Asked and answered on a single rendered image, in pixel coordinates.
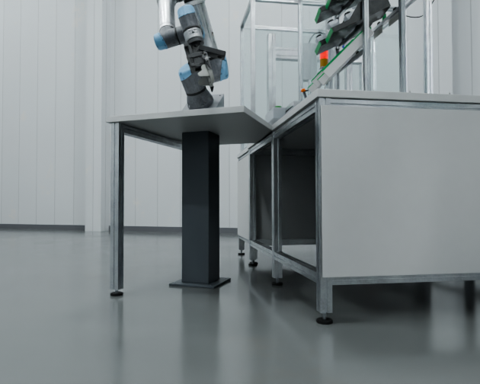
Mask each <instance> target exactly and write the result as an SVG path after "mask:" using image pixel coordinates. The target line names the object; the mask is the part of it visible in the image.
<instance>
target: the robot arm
mask: <svg viewBox="0 0 480 384"><path fill-rule="evenodd" d="M156 1H157V5H158V13H159V32H158V33H156V34H154V41H155V45H156V47H157V48H158V50H167V49H168V48H172V47H174V46H178V45H181V44H184V51H185V53H186V56H187V63H186V64H185V65H183V66H182V67H181V68H180V69H179V71H178V74H179V77H180V80H181V83H182V85H183V87H184V90H185V92H186V95H187V106H188V109H189V110H195V109H205V108H208V107H209V106H210V105H211V104H212V103H213V102H214V99H213V96H212V95H211V94H210V92H209V91H208V90H207V88H206V86H209V87H210V90H211V92H213V89H214V86H213V83H215V82H221V81H222V80H225V79H227V78H228V77H229V68H228V63H227V58H226V51H224V50H218V47H217V45H216V40H215V37H214V34H213V29H212V26H211V23H210V18H209V15H208V12H207V9H206V5H205V1H206V0H156ZM178 2H184V5H183V6H181V7H180V8H179V9H178V19H179V21H180V24H181V26H180V27H175V14H174V7H175V5H176V3H178Z"/></svg>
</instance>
